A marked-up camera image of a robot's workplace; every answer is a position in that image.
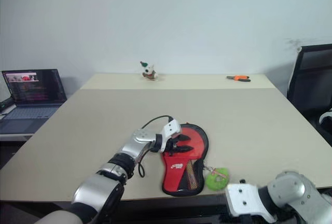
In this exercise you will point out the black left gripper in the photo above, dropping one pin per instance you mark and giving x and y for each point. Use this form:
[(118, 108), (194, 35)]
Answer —
[(172, 145)]

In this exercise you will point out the red table tennis paddle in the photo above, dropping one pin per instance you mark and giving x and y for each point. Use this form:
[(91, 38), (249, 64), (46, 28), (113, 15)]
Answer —
[(198, 141)]

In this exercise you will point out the black red paddle case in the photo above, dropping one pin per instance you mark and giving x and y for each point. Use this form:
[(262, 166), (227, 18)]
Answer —
[(173, 174)]

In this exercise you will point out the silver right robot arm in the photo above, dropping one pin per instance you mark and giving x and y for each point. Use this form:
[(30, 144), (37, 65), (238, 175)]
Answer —
[(293, 187)]

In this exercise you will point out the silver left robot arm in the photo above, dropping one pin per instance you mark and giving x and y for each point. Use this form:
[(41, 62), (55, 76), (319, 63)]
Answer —
[(135, 146)]

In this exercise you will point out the white plush dog toy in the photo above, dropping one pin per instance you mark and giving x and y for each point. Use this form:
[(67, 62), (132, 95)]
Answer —
[(149, 72)]

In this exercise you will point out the orange black pliers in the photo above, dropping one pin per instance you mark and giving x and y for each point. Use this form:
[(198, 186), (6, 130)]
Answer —
[(240, 78)]

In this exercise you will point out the black mesh office chair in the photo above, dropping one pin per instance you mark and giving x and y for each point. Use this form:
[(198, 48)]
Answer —
[(308, 78)]

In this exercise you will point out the beige rounded shape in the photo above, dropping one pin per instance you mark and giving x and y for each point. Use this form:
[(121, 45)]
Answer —
[(61, 217)]

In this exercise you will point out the white black rounded object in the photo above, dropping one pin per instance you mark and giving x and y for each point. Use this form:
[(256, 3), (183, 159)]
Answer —
[(326, 120)]

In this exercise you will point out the open blue laptop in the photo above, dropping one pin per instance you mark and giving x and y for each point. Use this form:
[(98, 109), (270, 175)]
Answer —
[(33, 89)]

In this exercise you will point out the black box device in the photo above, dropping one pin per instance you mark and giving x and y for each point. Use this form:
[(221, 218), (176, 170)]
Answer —
[(5, 104)]

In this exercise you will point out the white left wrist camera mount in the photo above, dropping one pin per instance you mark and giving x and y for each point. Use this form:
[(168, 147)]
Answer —
[(171, 128)]

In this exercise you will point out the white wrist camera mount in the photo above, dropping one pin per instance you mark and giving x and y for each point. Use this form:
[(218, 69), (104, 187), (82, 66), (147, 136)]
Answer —
[(171, 128), (246, 198)]

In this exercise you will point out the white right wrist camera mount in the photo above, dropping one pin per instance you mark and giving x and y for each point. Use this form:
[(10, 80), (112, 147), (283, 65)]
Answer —
[(246, 198)]

